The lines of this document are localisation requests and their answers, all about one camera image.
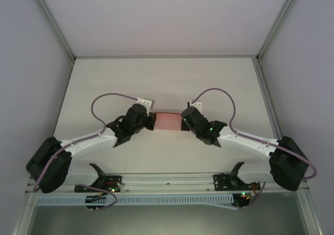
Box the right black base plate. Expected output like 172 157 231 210
213 172 261 193

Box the black connector box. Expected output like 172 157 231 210
85 194 105 213
233 192 253 210

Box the aluminium mounting rail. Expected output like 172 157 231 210
26 169 309 194

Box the grey metal panel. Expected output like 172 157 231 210
28 205 313 235

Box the pink paper box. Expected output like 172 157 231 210
155 111 183 130

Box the aluminium frame leg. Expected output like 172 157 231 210
297 192 325 235
13 192 38 235

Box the white slotted cable duct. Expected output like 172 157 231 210
36 194 233 207

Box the aluminium side rail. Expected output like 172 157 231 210
255 58 306 173

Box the aluminium frame crossbar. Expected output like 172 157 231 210
74 53 259 60

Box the aluminium frame post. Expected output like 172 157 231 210
256 0 305 62
26 0 77 62

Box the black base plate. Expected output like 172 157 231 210
213 172 261 193
75 175 123 193

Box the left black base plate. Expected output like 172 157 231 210
75 175 123 193

